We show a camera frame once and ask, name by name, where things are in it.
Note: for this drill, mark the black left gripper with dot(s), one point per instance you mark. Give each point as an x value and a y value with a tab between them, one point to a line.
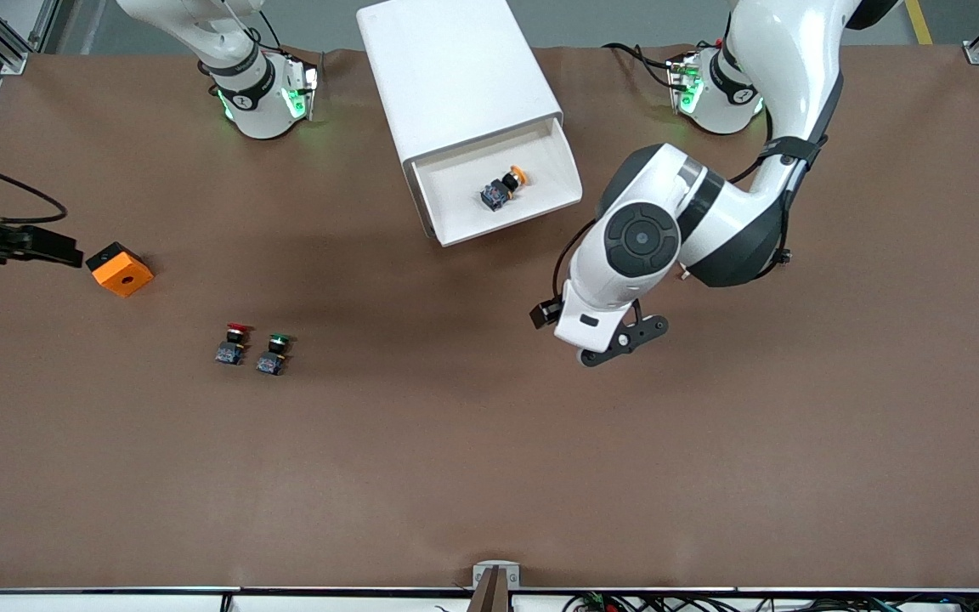
546	314

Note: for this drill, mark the orange button enclosure box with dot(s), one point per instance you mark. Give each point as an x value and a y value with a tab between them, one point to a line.
124	276

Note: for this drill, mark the yellow push button switch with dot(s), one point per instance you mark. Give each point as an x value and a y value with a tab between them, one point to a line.
498	195

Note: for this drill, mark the small black clip connector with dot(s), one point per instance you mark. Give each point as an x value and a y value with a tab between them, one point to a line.
784	255

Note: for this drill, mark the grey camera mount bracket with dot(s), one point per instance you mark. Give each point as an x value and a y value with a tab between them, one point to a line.
496	586

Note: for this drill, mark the red push button switch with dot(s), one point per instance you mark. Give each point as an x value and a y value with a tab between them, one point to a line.
230	350

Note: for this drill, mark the green push button switch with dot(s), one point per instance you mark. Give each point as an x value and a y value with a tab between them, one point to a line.
270	361

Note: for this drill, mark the cream plastic drawer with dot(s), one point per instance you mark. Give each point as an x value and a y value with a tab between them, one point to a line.
464	191

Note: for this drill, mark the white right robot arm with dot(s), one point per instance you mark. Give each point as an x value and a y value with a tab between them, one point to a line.
260	110

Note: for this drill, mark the white drawer cabinet housing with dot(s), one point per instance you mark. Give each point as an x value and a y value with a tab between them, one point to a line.
447	76

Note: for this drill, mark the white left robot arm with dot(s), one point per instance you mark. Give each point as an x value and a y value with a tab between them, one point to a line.
608	293

